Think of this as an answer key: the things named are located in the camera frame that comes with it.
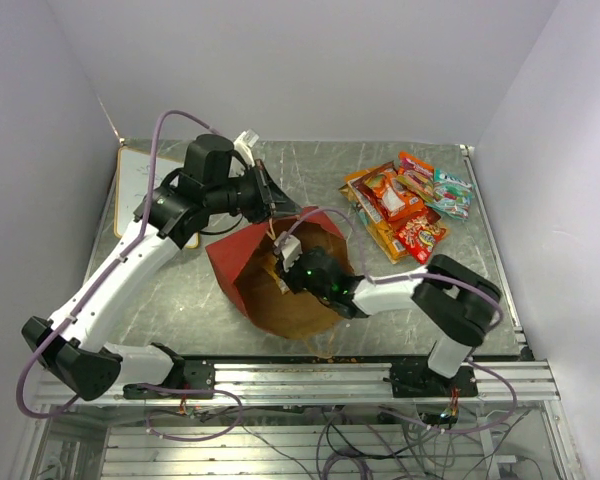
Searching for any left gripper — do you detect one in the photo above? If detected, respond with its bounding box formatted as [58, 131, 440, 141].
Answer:
[206, 158, 303, 224]

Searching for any yellow small snack bag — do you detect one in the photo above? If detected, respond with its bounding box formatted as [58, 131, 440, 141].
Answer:
[277, 279, 290, 294]

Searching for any red paper bag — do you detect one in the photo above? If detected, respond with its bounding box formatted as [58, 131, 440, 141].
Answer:
[206, 216, 342, 359]

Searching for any brown teal chips bag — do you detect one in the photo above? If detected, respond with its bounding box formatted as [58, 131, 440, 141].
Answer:
[339, 184, 383, 227]

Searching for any red doritos bag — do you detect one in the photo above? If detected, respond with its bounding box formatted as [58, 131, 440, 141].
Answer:
[353, 167, 441, 232]

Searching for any orange white snack bag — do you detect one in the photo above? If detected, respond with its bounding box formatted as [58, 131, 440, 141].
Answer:
[363, 167, 425, 222]

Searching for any red fritos snack bag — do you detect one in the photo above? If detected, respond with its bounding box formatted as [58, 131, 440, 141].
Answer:
[396, 210, 449, 264]

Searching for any orange pink fox's candy bag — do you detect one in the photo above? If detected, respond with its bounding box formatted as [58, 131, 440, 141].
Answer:
[397, 151, 435, 202]

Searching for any green white snack bag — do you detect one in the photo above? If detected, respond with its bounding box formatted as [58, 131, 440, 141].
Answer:
[427, 169, 474, 220]

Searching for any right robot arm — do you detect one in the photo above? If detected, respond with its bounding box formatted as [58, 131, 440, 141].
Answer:
[275, 247, 503, 396]

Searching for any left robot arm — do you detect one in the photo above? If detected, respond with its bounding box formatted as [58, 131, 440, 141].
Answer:
[22, 131, 302, 401]

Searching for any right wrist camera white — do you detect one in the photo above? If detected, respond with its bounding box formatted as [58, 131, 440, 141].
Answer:
[274, 232, 302, 271]

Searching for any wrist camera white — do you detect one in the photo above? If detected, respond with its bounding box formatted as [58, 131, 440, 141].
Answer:
[274, 232, 302, 271]
[234, 129, 259, 166]

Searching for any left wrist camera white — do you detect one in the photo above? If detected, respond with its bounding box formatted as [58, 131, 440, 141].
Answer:
[234, 129, 259, 166]

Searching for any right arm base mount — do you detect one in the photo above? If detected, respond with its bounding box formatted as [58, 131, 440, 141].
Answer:
[383, 356, 478, 399]

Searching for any white board with yellow frame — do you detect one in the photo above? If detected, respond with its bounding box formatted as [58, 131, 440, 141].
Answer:
[113, 147, 199, 249]

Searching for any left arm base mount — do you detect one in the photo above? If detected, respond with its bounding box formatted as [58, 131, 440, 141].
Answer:
[123, 360, 215, 400]

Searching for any aluminium frame rail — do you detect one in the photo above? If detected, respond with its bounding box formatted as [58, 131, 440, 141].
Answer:
[34, 362, 561, 406]

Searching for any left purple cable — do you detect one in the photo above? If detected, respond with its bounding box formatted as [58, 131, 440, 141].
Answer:
[15, 109, 246, 444]

